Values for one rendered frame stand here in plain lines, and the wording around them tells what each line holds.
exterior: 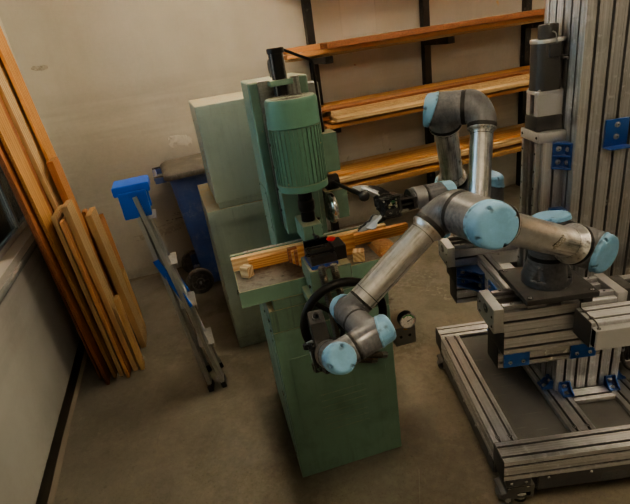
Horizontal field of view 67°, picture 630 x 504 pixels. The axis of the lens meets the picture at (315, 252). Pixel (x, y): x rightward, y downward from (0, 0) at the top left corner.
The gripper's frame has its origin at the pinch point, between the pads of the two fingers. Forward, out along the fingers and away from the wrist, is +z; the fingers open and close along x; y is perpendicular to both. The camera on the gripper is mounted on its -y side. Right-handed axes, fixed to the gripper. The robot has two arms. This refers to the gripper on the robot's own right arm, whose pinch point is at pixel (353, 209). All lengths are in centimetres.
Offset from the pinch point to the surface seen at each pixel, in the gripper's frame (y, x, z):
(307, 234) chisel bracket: -11.9, 8.7, 14.5
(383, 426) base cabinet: -7, 95, -3
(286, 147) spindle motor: -7.7, -23.0, 17.4
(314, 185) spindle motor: -7.0, -9.1, 10.3
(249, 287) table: -3.5, 20.0, 38.6
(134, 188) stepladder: -75, -9, 76
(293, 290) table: -1.6, 24.0, 24.4
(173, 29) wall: -244, -92, 45
